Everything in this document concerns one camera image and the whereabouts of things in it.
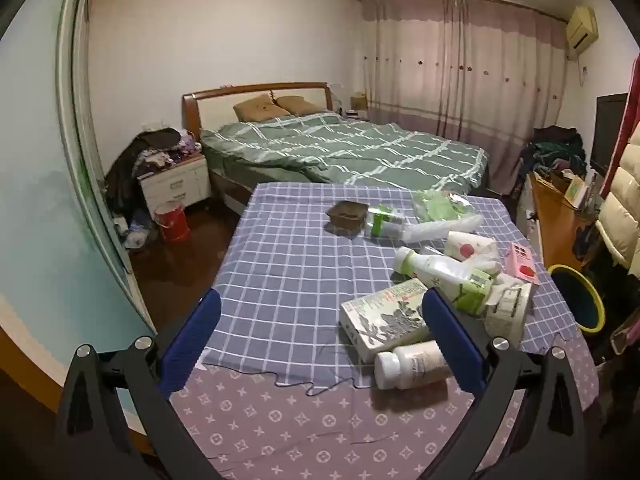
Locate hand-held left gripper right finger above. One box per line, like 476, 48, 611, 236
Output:
421, 287, 591, 480

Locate white nightstand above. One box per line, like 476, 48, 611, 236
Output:
137, 152, 212, 218

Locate cream puffer jacket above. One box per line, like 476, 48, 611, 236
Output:
597, 125, 640, 278

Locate sliding wardrobe door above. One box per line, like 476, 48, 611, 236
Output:
0, 0, 156, 351

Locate white paper cup pink print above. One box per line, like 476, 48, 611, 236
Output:
444, 231, 500, 263

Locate blue bin yellow rim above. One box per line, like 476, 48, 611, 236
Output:
547, 264, 606, 332

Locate plastic bags on floor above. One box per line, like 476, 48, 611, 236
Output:
115, 205, 151, 251

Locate wooden bed with headboard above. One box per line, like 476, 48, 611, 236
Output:
181, 82, 491, 211

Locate clear jar green label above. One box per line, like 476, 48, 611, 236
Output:
364, 204, 407, 241

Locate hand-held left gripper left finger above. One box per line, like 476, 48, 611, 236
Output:
52, 287, 223, 480

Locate heap of green dark clothes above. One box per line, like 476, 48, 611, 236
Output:
520, 126, 587, 178

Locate pink curtain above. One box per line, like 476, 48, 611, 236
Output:
360, 0, 568, 196

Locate large brown pillow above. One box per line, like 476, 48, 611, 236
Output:
233, 94, 292, 122

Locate wall air conditioner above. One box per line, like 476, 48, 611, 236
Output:
565, 6, 599, 56

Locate white pill bottle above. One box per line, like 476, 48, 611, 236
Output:
374, 340, 451, 391

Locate red hanging garment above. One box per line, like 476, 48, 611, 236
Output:
600, 52, 640, 196

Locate pink strawberry carton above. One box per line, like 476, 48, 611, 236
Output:
506, 241, 540, 286

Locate red bucket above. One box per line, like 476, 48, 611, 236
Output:
154, 200, 191, 242

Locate white box with ink print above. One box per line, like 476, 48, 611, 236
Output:
340, 277, 436, 363

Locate brown plastic tray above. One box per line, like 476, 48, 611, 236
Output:
327, 200, 370, 236

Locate crushed white milk carton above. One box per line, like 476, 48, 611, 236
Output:
484, 275, 533, 348

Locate small brown pillow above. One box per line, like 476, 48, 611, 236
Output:
275, 95, 326, 117

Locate white green drink bottle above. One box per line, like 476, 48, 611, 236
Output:
393, 247, 496, 316

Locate green plastic bag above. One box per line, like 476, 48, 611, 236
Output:
413, 189, 476, 223

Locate pile of dark clothes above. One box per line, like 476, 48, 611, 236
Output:
104, 127, 203, 211

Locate black television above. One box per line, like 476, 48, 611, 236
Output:
590, 92, 628, 177

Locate wooden sideboard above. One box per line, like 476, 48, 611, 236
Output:
515, 170, 601, 271

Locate green plaid duvet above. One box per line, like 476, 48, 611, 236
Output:
200, 111, 490, 192

